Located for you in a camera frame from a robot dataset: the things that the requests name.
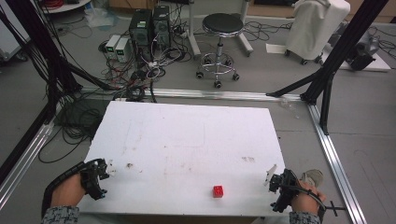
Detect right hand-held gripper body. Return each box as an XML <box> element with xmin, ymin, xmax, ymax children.
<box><xmin>268</xmin><ymin>168</ymin><xmax>301</xmax><ymax>215</ymax></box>

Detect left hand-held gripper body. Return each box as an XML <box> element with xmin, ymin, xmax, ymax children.
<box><xmin>79</xmin><ymin>158</ymin><xmax>110</xmax><ymax>202</ymax></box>

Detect person's right hand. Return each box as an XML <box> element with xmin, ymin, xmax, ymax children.
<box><xmin>290</xmin><ymin>179</ymin><xmax>328</xmax><ymax>217</ymax></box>

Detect person's left hand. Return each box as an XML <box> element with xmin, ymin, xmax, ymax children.
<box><xmin>50</xmin><ymin>173</ymin><xmax>87</xmax><ymax>208</ymax></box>

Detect white power supply box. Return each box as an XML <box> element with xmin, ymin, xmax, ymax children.
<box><xmin>105</xmin><ymin>34</ymin><xmax>121</xmax><ymax>60</ymax></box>
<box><xmin>115</xmin><ymin>37</ymin><xmax>131</xmax><ymax>63</ymax></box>

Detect black computer tower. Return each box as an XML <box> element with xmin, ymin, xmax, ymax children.
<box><xmin>152</xmin><ymin>5</ymin><xmax>172</xmax><ymax>50</ymax></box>
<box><xmin>128</xmin><ymin>8</ymin><xmax>153</xmax><ymax>57</ymax></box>

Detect clear plastic bag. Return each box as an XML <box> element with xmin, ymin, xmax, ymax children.
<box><xmin>83</xmin><ymin>6</ymin><xmax>120</xmax><ymax>29</ymax></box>

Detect white covered cart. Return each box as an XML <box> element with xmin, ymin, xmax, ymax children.
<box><xmin>284</xmin><ymin>0</ymin><xmax>352</xmax><ymax>66</ymax></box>

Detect white floor board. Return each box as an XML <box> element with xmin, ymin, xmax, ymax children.
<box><xmin>265</xmin><ymin>42</ymin><xmax>392</xmax><ymax>73</ymax></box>

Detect grey machine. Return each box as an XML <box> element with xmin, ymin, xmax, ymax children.
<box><xmin>332</xmin><ymin>21</ymin><xmax>390</xmax><ymax>72</ymax></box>

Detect black round stool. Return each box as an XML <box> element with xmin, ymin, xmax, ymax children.
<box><xmin>195</xmin><ymin>12</ymin><xmax>246</xmax><ymax>90</ymax></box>

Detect aluminium floor rail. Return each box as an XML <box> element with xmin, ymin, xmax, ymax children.
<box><xmin>78</xmin><ymin>87</ymin><xmax>304</xmax><ymax>103</ymax></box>
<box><xmin>0</xmin><ymin>119</ymin><xmax>57</xmax><ymax>211</ymax></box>
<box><xmin>307</xmin><ymin>103</ymin><xmax>369</xmax><ymax>224</ymax></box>

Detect black frame strut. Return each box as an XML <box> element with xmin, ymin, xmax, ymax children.
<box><xmin>0</xmin><ymin>0</ymin><xmax>120</xmax><ymax>94</ymax></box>
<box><xmin>0</xmin><ymin>102</ymin><xmax>55</xmax><ymax>187</ymax></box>
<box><xmin>265</xmin><ymin>0</ymin><xmax>390</xmax><ymax>136</ymax></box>

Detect tangle of floor cables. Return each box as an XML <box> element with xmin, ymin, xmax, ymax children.
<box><xmin>37</xmin><ymin>12</ymin><xmax>194</xmax><ymax>164</ymax></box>

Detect white desk leg frame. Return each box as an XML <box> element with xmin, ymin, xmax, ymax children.
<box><xmin>186</xmin><ymin>0</ymin><xmax>254</xmax><ymax>60</ymax></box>

